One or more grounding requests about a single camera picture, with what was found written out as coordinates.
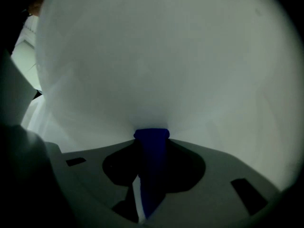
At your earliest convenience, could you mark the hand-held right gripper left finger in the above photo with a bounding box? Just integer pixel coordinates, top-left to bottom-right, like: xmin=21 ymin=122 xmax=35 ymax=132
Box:
xmin=44 ymin=138 xmax=143 ymax=224

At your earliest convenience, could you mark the blue cloth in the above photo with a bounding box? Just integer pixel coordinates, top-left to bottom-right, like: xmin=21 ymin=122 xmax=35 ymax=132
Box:
xmin=133 ymin=127 xmax=171 ymax=221

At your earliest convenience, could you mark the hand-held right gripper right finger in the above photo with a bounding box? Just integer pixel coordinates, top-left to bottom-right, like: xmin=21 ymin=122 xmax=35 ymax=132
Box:
xmin=146 ymin=138 xmax=281 ymax=228

